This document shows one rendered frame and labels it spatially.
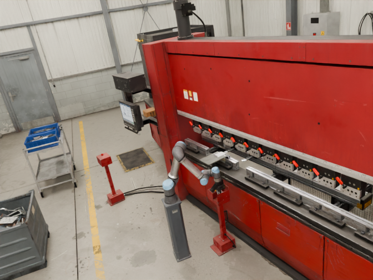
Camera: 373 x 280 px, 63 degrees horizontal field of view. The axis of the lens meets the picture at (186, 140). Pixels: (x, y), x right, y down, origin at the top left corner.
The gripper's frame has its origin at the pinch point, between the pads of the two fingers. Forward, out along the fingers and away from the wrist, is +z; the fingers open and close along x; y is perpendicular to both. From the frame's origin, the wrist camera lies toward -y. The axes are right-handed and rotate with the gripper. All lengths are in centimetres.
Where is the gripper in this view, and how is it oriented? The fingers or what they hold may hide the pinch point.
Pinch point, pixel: (219, 196)
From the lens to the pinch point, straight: 339.2
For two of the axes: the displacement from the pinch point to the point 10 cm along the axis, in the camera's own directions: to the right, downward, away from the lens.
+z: 2.2, 8.8, 4.3
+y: 8.5, -3.9, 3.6
